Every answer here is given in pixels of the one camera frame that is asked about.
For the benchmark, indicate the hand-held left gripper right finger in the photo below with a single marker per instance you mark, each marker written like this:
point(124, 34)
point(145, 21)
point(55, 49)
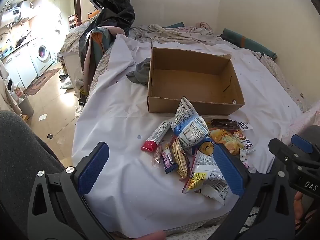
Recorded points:
point(228, 170)

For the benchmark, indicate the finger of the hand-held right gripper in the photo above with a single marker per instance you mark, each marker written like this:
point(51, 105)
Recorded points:
point(301, 143)
point(277, 148)

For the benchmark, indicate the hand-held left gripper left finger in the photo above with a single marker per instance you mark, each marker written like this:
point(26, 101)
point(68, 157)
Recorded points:
point(93, 170)

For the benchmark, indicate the small pink snack packet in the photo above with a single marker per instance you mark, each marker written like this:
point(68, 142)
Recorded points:
point(243, 158)

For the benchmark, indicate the white red-edged snack packet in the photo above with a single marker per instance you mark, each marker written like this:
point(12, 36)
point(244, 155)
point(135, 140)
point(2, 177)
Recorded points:
point(203, 170)

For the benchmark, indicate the small white snack packet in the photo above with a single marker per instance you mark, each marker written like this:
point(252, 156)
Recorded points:
point(248, 146)

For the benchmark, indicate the blue cartoon snack packet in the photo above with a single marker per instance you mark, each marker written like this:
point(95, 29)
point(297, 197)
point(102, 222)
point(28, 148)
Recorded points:
point(206, 148)

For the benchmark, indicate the yellow snack bag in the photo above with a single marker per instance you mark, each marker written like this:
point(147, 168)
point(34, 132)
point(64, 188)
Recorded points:
point(225, 136)

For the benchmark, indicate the dark jerky packet white label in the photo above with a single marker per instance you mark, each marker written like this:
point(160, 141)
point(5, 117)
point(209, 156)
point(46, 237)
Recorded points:
point(225, 123)

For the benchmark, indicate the brown striped snack stick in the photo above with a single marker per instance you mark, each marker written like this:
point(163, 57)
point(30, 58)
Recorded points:
point(182, 161)

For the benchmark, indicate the blue cone snack bag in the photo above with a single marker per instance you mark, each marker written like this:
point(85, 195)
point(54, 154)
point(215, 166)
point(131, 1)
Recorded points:
point(191, 130)

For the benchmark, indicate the purple snack packet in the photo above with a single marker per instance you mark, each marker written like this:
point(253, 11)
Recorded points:
point(168, 158)

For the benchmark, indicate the white red-ended snack stick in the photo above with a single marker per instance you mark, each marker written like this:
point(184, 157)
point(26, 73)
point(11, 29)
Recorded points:
point(157, 135)

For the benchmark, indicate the brown cardboard box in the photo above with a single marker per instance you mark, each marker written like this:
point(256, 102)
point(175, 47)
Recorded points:
point(190, 80)

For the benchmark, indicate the person's right hand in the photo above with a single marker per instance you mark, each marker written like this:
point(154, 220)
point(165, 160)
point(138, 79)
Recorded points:
point(298, 207)

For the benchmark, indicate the person's grey trouser leg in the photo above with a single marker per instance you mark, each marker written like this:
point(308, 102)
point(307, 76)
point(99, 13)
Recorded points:
point(313, 135)
point(22, 160)

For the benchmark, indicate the pink floral blanket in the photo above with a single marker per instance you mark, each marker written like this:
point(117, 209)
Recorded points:
point(305, 117)

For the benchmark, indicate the grey trash bin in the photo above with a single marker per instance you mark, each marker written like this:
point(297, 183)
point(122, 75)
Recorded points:
point(26, 106)

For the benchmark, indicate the brown floor mat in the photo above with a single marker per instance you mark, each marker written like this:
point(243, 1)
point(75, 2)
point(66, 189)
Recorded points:
point(42, 80)

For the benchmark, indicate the grey cloth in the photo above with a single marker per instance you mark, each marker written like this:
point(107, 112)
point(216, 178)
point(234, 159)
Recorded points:
point(140, 72)

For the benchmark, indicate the green pillow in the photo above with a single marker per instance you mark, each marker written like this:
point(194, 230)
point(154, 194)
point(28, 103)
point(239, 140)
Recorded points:
point(250, 43)

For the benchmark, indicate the white kitchen cabinets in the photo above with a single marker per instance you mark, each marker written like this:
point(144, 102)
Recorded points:
point(22, 67)

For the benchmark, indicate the white washing machine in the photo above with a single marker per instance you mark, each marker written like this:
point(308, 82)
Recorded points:
point(43, 53)

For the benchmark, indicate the teal orange hanging cloth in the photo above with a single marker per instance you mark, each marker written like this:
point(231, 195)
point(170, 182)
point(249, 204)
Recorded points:
point(100, 40)

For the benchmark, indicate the patterned blanket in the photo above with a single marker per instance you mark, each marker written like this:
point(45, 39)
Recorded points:
point(75, 37)

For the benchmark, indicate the floral crumpled bedding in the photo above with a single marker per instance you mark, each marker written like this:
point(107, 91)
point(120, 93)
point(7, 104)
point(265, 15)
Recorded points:
point(175, 33)

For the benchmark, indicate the black plastic bag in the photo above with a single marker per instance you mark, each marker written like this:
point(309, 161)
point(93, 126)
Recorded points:
point(110, 10)

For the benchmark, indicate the kitchen range hood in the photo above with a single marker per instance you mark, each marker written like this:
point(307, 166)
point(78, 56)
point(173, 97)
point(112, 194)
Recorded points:
point(17, 11)

